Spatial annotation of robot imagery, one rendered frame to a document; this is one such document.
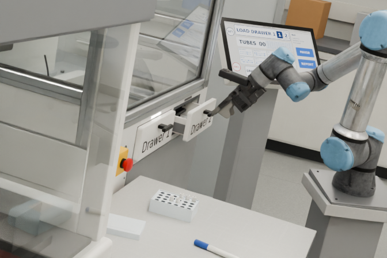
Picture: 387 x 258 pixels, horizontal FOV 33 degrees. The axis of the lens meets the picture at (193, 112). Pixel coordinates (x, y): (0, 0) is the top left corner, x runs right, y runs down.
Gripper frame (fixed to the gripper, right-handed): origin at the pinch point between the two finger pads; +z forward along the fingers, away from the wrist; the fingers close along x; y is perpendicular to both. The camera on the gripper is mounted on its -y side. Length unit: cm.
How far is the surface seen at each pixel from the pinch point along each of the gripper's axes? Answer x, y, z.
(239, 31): 54, -22, -13
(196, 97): 9.8, -9.4, 5.8
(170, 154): -8.2, 1.5, 21.3
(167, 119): -24.6, -7.3, 5.6
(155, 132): -33.6, -5.8, 7.8
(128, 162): -66, -2, 5
